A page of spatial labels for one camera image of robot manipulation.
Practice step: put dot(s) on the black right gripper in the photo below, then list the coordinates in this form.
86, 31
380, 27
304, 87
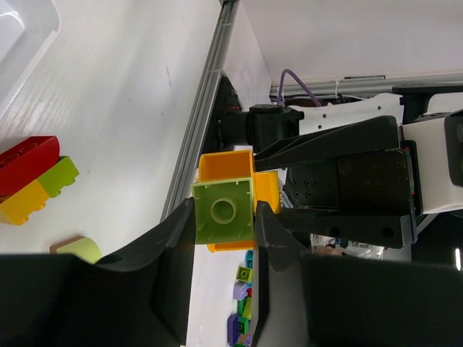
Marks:
375, 190

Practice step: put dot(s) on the orange yellow lego piece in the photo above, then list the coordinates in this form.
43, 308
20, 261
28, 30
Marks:
235, 165

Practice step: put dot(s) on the red yellow green lego stack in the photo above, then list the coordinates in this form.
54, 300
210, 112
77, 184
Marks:
32, 172

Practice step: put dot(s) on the white divided sorting tray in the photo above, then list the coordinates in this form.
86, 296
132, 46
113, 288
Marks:
28, 28

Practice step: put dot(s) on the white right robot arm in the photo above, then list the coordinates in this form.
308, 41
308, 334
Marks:
436, 138

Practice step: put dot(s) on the pile of distant lego bricks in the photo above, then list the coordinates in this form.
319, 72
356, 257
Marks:
239, 322

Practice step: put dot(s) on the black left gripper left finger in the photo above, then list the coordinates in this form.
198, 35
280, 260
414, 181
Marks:
138, 295

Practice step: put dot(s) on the light green square lego brick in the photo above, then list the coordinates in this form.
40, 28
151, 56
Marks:
223, 210

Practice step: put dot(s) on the long light green lego brick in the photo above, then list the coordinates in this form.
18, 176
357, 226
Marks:
81, 246

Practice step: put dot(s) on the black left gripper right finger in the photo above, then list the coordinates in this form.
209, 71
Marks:
304, 299

